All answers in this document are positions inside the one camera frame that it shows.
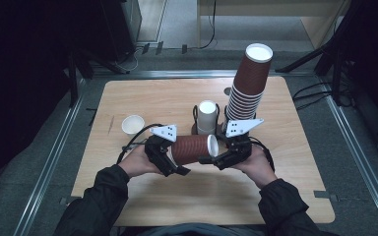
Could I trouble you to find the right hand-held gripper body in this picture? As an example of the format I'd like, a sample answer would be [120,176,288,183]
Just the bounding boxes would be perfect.
[222,117,265,165]

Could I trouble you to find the black floor cables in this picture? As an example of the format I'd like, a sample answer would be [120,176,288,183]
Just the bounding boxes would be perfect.
[291,81,336,111]

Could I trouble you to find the grey tape strip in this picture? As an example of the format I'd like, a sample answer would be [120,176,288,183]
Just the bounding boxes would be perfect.
[59,195,84,207]
[313,190,339,203]

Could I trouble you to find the light wooden furniture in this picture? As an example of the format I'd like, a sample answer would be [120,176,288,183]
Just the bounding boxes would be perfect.
[196,0,353,51]

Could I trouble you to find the stack of brown cups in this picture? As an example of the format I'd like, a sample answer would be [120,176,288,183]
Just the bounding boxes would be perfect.
[224,42,274,133]

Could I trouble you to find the white paper cup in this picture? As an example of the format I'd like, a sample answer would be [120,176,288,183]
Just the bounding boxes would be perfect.
[121,114,147,139]

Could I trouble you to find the dark cabinet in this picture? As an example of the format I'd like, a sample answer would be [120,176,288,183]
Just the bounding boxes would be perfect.
[99,0,143,64]

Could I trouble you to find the black tripod stand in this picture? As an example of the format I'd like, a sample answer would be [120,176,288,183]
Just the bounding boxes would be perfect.
[275,0,378,109]

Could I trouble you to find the metal floor rail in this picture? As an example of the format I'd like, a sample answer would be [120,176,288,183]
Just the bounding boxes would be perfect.
[318,78,378,236]
[12,78,87,236]
[92,69,316,80]

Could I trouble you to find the left hand-held gripper cable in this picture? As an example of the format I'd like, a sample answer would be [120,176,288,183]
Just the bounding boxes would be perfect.
[115,123,165,165]

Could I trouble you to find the right hand-held gripper cable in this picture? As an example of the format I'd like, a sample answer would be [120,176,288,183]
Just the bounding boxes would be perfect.
[249,137,276,172]

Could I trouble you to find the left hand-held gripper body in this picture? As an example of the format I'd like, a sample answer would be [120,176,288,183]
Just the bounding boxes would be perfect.
[144,124,179,177]

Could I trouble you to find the black metal stand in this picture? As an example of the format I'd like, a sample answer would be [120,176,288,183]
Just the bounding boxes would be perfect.
[66,53,81,108]

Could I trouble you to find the black hanging cable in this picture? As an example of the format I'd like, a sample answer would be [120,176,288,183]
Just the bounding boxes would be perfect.
[197,0,219,51]

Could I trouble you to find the person's blue pants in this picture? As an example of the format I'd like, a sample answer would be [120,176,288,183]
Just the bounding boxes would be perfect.
[134,223,267,236]

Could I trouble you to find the hand-held gripper cable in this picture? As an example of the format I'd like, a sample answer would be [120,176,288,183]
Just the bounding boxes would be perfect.
[249,137,276,172]
[115,123,165,165]

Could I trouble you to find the person's left hand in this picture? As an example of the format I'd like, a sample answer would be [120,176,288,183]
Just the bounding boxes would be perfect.
[117,145,162,180]

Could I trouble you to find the brown ribbed paper cup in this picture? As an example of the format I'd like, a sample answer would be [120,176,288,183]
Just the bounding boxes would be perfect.
[170,133,221,166]

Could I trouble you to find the person's right hand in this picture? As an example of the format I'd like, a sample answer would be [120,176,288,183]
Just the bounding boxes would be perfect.
[232,145,279,191]

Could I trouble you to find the dark cup holder rack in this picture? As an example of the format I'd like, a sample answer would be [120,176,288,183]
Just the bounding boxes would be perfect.
[191,103,258,146]

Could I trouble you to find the white floor cable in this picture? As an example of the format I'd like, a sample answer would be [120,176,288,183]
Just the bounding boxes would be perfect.
[113,47,146,73]

